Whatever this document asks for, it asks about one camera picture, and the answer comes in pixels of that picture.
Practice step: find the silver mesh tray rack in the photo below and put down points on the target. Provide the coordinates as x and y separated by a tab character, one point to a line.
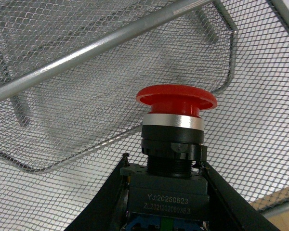
61	139

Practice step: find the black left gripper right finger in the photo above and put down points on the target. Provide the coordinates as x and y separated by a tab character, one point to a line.
229	211

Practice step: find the red emergency stop button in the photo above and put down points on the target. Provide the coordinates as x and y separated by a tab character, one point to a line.
169	194

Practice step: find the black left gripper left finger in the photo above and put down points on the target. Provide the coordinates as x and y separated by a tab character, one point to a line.
107	210

